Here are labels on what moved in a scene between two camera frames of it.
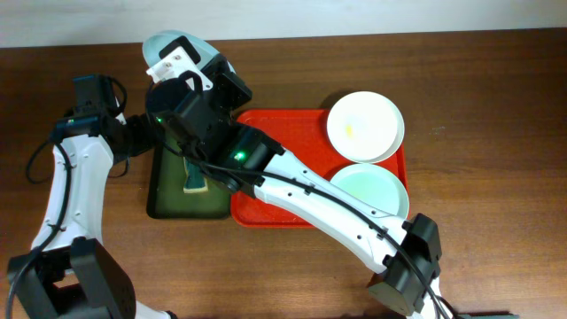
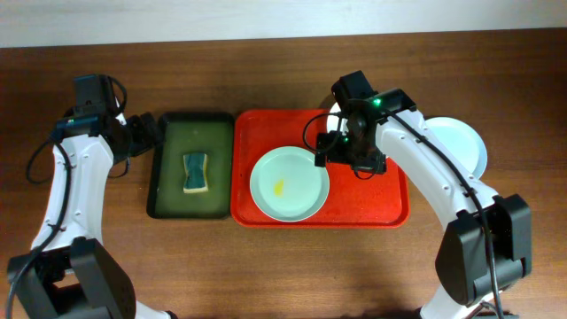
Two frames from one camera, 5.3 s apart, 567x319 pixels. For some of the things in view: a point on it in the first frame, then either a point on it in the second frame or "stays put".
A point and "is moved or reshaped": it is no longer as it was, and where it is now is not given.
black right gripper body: x=223 y=89 to x=349 y=149
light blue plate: x=153 y=43 to x=462 y=140
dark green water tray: x=166 y=182 stays put
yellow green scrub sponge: x=194 y=181 stays put
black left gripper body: x=144 y=128 stays put
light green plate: x=375 y=188 is moved or reshaped
